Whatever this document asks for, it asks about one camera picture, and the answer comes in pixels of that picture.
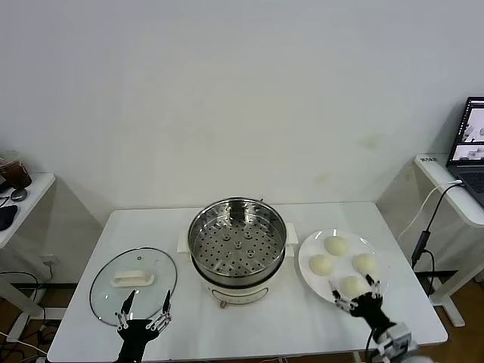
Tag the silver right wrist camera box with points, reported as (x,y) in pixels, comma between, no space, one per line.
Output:
(400,333)

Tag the white wall socket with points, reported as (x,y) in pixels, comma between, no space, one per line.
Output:
(48,260)

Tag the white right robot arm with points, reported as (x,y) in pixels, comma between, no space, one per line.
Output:
(412,355)

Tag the white printed desk label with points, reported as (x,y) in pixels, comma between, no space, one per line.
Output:
(427,159)

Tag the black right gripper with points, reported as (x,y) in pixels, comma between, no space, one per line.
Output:
(368,308)

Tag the dark grey open laptop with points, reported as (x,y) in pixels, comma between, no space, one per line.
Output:
(469,177)

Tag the small round grey object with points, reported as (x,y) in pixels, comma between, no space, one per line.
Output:
(19,194)

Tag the stainless steel steamer basket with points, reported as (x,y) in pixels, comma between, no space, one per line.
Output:
(227,211)

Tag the white electric cooker pot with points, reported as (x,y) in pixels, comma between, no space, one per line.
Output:
(242,293)

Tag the white steamed baozi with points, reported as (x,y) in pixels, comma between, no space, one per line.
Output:
(321,264)
(336,246)
(352,285)
(365,263)

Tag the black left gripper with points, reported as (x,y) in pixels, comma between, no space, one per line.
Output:
(132,336)

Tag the white round plate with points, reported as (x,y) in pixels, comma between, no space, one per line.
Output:
(314,249)

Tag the white side desk with cup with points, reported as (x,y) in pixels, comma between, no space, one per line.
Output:
(38,189)

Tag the plastic iced coffee cup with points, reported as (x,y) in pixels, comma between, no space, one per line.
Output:
(15,172)

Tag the white side desk with label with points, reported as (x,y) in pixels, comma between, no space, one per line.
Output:
(453,200)

